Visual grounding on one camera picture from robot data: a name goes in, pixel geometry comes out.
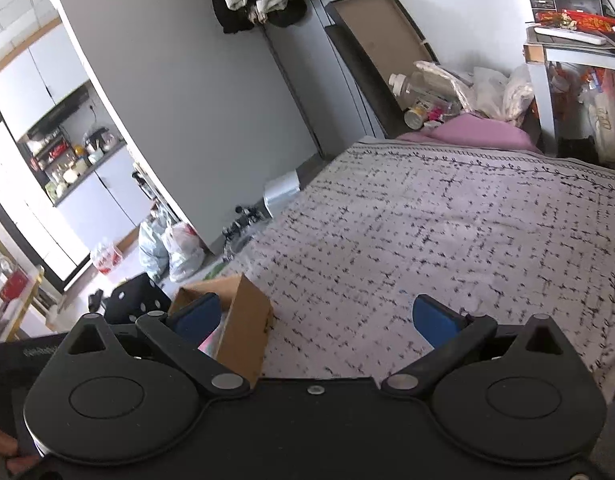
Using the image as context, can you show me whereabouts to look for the white plastic container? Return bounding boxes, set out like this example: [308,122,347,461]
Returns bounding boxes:
[262,170,303,219]

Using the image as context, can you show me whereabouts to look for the white desk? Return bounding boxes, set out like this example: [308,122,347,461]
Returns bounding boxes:
[522,24,615,157]

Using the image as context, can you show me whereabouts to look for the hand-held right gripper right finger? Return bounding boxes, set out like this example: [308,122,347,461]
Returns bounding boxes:
[380,294,571,402]

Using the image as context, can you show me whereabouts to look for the white keyboard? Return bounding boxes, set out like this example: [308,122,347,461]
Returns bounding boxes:
[534,25,609,47]

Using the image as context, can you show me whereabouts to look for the grey plastic bag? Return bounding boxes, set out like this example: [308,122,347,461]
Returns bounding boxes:
[138,212,171,282]

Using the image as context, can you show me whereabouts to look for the white kitchen cabinet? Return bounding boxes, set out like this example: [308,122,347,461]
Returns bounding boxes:
[16,125,154,242]

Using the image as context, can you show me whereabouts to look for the person's left hand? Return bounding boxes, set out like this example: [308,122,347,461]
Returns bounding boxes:
[0,425,42,477]

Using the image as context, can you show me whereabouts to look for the clear plastic jar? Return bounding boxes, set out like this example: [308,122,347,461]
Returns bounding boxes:
[387,71,464,112]

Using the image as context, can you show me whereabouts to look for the crumpled clear plastic bag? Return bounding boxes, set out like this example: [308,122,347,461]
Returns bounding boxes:
[471,66,511,122]

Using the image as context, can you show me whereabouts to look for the patterned grey blanket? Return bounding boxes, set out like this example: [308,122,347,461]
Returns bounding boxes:
[222,135,615,387]

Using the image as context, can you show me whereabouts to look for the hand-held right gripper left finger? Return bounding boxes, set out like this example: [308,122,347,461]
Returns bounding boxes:
[48,293,252,403]

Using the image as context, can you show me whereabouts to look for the pink pillow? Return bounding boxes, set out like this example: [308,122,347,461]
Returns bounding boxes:
[395,112,544,154]

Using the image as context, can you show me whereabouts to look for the pack of water bottles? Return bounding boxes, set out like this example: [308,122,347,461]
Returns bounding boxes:
[90,237,124,276]

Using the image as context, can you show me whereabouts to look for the red box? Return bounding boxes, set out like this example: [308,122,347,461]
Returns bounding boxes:
[0,267,31,304]

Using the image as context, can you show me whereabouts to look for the black dotted stool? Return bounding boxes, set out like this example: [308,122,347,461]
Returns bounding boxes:
[104,272,173,326]

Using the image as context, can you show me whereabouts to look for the white padded bag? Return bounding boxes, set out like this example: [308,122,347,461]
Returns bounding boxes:
[502,64,536,122]

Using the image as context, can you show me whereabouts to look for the cardboard box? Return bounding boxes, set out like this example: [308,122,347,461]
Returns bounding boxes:
[166,273,275,386]

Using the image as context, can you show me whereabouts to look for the flat brown cardboard panel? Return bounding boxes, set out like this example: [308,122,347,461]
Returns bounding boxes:
[324,0,441,139]

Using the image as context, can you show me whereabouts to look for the grey door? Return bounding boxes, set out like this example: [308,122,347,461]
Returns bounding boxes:
[258,0,391,162]

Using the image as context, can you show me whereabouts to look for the white printed bag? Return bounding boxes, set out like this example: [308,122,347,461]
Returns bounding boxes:
[586,67,615,164]

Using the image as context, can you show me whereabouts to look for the white red plastic bag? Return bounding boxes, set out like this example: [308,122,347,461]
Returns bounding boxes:
[162,221,206,284]

